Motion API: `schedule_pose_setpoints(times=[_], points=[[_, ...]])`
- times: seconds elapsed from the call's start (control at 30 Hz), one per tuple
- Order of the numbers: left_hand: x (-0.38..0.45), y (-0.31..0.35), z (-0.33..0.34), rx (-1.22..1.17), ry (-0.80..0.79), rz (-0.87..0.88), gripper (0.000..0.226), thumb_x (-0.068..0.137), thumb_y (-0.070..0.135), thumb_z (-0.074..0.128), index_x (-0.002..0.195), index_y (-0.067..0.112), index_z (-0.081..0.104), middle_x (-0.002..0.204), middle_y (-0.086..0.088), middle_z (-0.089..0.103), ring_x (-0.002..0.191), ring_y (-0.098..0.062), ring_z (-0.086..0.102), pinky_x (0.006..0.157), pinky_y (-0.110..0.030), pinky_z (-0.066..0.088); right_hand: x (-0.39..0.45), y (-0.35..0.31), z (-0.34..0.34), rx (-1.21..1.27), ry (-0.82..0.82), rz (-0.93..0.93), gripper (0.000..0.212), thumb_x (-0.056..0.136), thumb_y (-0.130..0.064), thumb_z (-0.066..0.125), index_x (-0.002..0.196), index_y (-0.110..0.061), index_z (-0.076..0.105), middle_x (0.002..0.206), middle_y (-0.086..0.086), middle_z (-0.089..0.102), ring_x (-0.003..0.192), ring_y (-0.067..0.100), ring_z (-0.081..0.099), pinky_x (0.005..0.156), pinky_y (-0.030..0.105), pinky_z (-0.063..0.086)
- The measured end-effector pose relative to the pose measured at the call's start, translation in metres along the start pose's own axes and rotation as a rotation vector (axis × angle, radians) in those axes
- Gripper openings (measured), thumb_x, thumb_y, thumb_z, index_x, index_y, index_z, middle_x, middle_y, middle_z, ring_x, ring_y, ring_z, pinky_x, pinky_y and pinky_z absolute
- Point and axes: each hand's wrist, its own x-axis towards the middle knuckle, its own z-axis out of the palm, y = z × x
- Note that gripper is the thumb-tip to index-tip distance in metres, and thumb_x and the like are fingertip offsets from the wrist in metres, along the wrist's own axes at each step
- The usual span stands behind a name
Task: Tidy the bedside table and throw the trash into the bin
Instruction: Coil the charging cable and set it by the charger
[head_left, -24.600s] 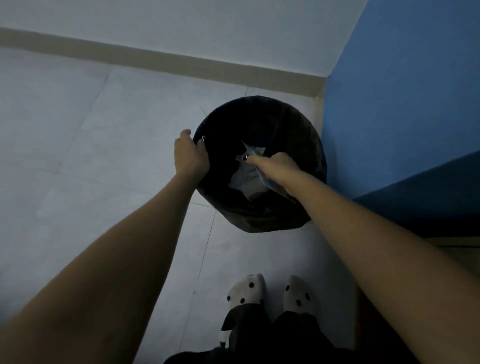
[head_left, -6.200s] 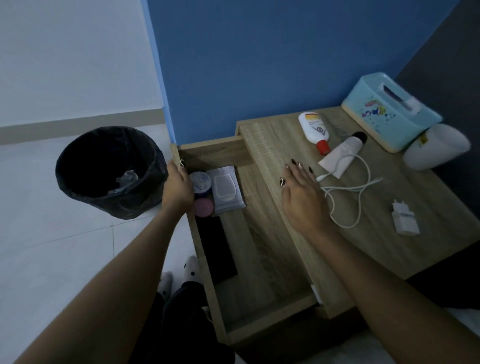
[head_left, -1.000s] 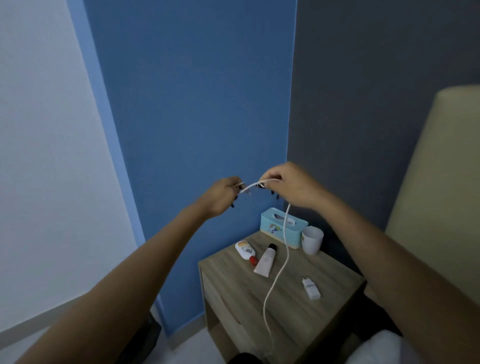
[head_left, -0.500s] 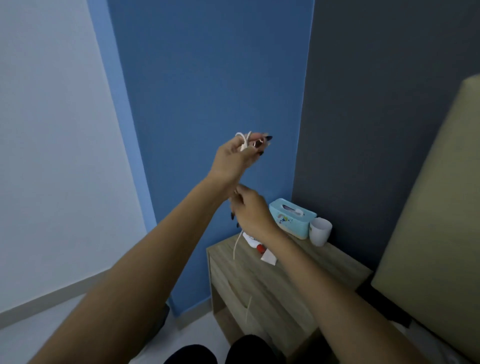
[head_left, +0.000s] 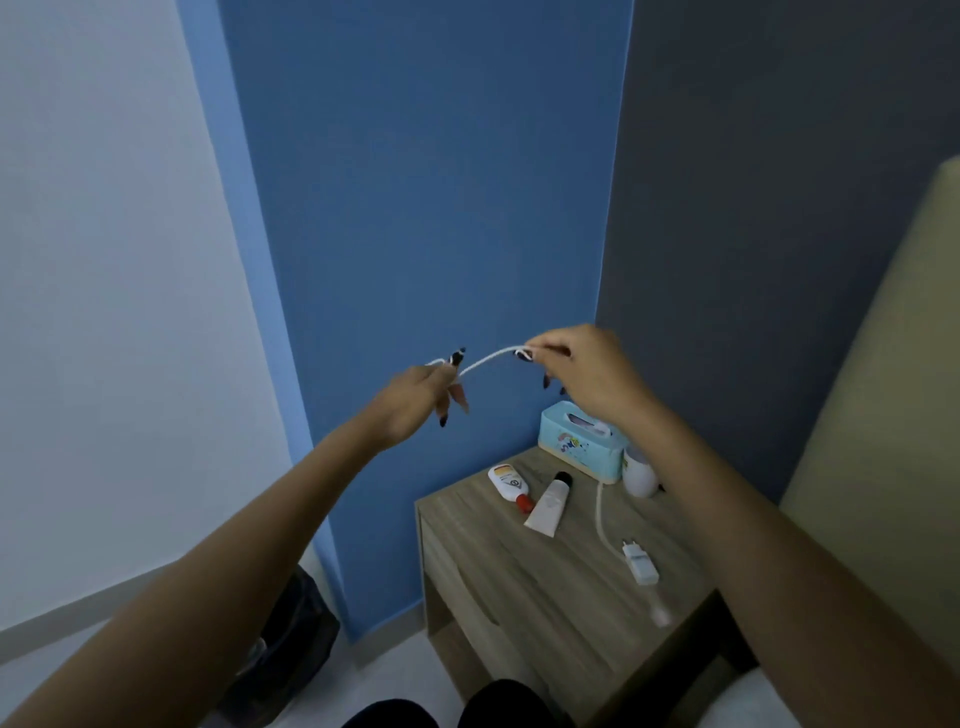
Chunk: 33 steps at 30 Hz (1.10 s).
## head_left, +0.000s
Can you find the person's right hand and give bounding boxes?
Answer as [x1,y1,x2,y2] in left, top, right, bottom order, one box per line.
[515,323,661,436]

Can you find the person's left hand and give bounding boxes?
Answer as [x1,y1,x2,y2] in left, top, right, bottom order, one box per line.
[365,347,471,453]

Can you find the teal tissue box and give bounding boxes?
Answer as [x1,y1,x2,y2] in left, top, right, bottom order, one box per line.
[537,399,631,486]

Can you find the white charging cable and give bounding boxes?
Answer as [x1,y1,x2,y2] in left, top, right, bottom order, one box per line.
[427,343,676,630]

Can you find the large white plastic cup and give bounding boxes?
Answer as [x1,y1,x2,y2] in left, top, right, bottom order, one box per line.
[622,446,661,500]

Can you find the white bottle red cap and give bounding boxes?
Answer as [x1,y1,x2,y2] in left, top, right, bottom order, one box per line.
[487,462,536,515]

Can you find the white tube black cap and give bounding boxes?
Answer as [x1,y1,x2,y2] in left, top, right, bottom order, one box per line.
[523,470,575,539]

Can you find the white charger plug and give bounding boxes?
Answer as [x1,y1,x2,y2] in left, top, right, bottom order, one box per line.
[620,538,661,588]

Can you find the wooden drawer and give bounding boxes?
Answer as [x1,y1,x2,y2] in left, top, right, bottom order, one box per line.
[417,517,556,695]

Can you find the black trash bin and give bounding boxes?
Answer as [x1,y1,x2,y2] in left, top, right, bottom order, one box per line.
[217,566,343,728]

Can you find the person's right forearm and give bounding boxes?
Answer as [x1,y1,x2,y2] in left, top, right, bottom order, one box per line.
[622,401,960,728]

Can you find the person's left forearm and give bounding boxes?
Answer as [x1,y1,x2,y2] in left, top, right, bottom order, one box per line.
[0,416,391,728]

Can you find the wooden nightstand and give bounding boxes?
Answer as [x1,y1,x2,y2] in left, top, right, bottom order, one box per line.
[414,446,721,728]

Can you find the person's black trousers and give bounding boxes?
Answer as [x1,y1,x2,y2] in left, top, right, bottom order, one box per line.
[341,678,571,728]

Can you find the beige bed headboard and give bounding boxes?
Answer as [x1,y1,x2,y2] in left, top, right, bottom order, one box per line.
[779,155,960,676]

